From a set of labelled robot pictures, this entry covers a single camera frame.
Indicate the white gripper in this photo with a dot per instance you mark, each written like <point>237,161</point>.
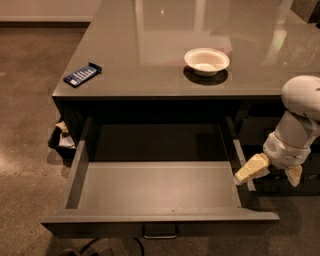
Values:
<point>286,152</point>

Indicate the right bottom drawer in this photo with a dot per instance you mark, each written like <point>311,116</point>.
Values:
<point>280,186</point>

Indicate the black trash bin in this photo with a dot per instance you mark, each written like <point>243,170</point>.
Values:
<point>61,141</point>

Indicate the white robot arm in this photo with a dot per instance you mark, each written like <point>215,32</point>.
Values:
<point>301,96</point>

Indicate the right middle drawer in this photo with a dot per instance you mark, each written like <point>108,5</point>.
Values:
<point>310,167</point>

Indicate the grey top drawer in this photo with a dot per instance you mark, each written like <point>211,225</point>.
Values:
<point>157,181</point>

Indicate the white bowl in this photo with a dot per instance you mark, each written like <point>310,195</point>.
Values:
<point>206,61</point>

